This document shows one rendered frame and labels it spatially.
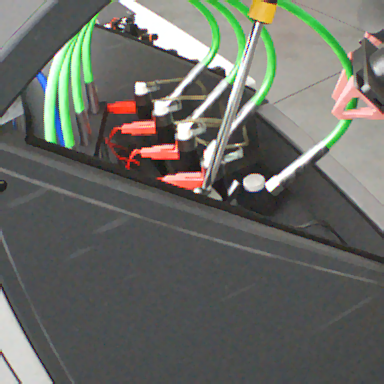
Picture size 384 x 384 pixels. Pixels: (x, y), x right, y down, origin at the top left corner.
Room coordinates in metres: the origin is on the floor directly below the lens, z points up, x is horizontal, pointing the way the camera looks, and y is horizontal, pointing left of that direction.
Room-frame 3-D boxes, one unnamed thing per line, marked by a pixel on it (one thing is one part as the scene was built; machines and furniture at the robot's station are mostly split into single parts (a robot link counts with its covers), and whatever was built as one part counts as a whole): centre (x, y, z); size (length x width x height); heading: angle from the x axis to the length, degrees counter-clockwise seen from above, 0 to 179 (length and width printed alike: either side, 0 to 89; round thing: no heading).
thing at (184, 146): (0.88, -0.02, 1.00); 0.05 x 0.03 x 0.21; 109
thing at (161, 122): (0.96, 0.01, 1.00); 0.05 x 0.03 x 0.21; 109
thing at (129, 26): (1.55, 0.08, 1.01); 0.23 x 0.11 x 0.06; 19
